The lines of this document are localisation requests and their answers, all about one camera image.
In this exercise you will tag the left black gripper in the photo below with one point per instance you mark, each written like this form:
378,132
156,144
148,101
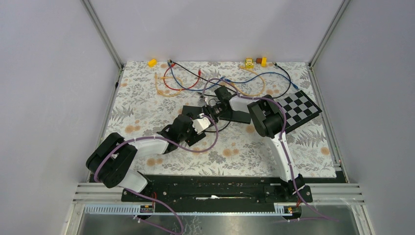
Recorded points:
195,136

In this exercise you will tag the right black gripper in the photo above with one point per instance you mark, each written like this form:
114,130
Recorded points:
209,108

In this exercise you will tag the black network switch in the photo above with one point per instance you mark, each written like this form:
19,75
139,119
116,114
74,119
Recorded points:
193,111
236,116

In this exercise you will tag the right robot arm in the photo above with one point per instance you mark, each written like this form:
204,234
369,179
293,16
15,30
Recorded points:
269,119

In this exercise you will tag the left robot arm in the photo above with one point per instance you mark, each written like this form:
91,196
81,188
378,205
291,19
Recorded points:
110,162

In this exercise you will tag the floral patterned table mat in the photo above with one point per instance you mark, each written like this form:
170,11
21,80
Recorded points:
148,99

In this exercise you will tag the yellow toy brick with face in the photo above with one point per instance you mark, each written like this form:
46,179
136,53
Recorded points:
249,64

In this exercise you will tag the yellow brown toy block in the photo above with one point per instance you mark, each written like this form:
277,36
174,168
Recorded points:
262,61

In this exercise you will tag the black white checkerboard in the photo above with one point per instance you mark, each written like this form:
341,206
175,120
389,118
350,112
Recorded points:
299,109

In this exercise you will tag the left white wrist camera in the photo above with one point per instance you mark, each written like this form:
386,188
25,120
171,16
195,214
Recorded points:
201,124

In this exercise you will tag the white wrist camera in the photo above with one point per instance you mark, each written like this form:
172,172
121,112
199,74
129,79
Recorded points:
202,97
201,124

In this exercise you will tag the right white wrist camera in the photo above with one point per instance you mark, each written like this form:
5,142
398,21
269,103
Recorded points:
202,97

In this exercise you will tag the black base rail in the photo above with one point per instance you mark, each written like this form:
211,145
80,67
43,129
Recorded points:
216,194

